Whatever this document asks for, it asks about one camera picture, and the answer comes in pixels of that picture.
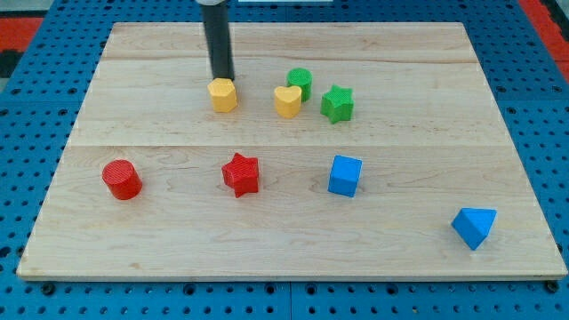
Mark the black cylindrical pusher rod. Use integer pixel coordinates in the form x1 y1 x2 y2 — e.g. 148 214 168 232
200 0 235 80

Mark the yellow hexagon block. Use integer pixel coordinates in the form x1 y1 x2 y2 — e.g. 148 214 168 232
207 78 238 113

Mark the green star block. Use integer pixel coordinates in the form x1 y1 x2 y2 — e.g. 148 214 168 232
320 84 354 124

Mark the red star block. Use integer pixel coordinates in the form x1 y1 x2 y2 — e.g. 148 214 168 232
221 153 260 198

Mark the green cylinder block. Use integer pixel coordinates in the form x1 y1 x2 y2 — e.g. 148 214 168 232
286 68 313 102

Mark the yellow heart block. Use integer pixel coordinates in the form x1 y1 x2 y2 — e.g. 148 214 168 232
274 85 301 119

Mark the light wooden board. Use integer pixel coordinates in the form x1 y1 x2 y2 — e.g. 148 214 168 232
17 22 567 282

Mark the red cylinder block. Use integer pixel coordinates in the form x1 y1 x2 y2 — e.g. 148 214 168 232
102 159 142 200

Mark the blue cube block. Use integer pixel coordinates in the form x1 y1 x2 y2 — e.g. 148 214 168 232
327 155 363 197

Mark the blue triangular prism block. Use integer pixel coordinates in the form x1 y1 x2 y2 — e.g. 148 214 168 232
451 207 497 251

